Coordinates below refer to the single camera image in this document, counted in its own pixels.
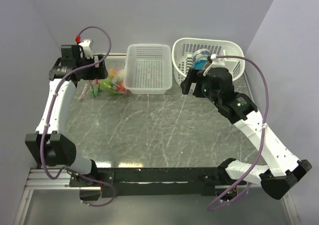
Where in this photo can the white oval dish rack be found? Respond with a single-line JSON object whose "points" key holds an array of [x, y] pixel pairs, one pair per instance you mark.
{"points": [[183, 49]]}

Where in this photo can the green fake apple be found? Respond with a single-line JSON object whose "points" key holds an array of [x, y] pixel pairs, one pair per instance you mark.
{"points": [[109, 86]]}

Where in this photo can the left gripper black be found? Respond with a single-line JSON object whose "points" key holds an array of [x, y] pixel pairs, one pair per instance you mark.
{"points": [[97, 72]]}

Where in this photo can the orange fake fruit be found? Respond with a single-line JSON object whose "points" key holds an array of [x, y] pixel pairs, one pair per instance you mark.
{"points": [[112, 73]]}

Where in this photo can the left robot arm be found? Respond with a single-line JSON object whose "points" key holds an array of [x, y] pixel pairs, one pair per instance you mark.
{"points": [[49, 145]]}

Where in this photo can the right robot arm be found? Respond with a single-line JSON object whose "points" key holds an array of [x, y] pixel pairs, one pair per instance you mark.
{"points": [[283, 169]]}

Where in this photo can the aluminium frame rail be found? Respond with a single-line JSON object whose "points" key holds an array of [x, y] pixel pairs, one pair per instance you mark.
{"points": [[54, 202]]}

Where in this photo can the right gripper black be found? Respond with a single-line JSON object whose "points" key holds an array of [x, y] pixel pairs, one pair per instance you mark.
{"points": [[195, 76]]}

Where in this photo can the white rectangular perforated basket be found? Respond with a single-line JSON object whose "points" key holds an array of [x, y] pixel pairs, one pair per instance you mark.
{"points": [[148, 69]]}

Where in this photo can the blue white patterned bowl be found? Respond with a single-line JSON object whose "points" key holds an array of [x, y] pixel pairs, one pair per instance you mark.
{"points": [[200, 54]]}

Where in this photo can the green fake leafy vegetable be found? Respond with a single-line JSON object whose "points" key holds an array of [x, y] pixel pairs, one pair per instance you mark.
{"points": [[94, 90]]}

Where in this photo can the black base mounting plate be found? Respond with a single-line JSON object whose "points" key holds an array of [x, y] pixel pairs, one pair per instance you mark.
{"points": [[119, 182]]}

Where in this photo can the clear zip top bag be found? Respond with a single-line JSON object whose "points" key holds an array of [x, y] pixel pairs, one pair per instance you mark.
{"points": [[118, 79]]}

